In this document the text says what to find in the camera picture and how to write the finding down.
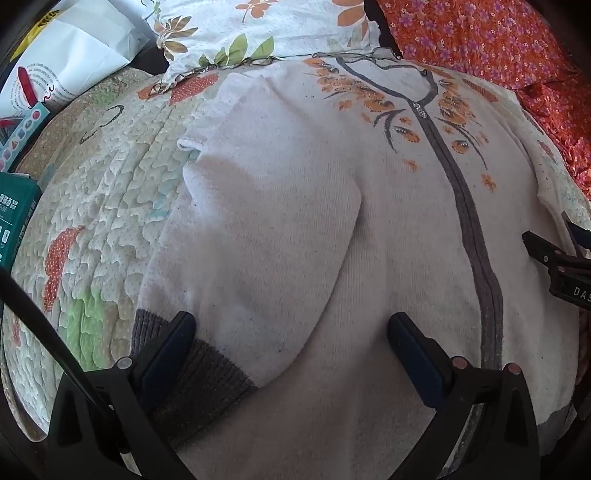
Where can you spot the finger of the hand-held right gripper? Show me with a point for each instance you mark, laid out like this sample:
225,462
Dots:
539,247
578,235

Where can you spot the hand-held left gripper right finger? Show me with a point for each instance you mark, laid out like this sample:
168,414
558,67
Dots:
412,353

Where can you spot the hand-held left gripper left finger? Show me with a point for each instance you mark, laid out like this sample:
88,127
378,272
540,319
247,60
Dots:
171,344

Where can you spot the white sweater with tree print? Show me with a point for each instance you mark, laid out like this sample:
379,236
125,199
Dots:
323,240

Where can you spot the quilted patchwork bed cover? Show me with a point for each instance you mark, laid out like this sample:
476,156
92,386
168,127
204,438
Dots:
106,221

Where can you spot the orange floral blanket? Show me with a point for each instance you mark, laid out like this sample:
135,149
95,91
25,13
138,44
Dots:
498,50

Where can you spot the teal cardboard box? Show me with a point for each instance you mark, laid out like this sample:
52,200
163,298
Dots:
13,217

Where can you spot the light blue patterned box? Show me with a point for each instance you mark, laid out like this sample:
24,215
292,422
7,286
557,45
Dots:
23,131

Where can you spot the white paper bag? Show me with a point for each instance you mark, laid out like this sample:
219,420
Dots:
64,50

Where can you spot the white floral pillow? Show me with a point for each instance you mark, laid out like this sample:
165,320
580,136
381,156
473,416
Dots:
258,32

